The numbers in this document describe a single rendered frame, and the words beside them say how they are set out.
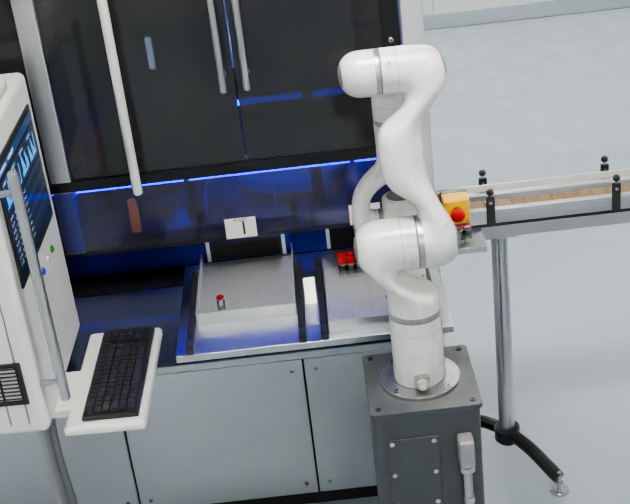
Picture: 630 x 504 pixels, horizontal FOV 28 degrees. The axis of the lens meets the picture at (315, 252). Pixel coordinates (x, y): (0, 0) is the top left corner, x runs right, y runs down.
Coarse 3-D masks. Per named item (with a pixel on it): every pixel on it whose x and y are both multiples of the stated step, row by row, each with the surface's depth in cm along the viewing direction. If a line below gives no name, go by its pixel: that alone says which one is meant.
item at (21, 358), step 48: (0, 96) 294; (0, 144) 285; (48, 192) 325; (0, 240) 280; (48, 240) 320; (0, 288) 285; (48, 288) 315; (0, 336) 291; (0, 384) 297; (0, 432) 303
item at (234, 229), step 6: (252, 216) 340; (228, 222) 341; (234, 222) 341; (240, 222) 341; (246, 222) 341; (252, 222) 341; (228, 228) 342; (234, 228) 342; (240, 228) 342; (246, 228) 342; (252, 228) 342; (228, 234) 342; (234, 234) 342; (240, 234) 343; (246, 234) 343; (252, 234) 343
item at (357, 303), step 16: (336, 272) 342; (336, 288) 335; (352, 288) 334; (368, 288) 333; (336, 304) 327; (352, 304) 326; (368, 304) 326; (384, 304) 325; (336, 320) 314; (352, 320) 314; (368, 320) 314; (384, 320) 314
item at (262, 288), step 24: (216, 264) 354; (240, 264) 352; (264, 264) 351; (288, 264) 349; (216, 288) 342; (240, 288) 340; (264, 288) 339; (288, 288) 337; (216, 312) 324; (240, 312) 324; (264, 312) 324; (288, 312) 325
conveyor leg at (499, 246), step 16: (496, 240) 364; (496, 256) 366; (496, 272) 369; (496, 288) 372; (496, 304) 374; (496, 320) 377; (496, 336) 380; (496, 352) 383; (496, 368) 387; (512, 368) 386; (512, 384) 388; (512, 400) 391; (512, 416) 393
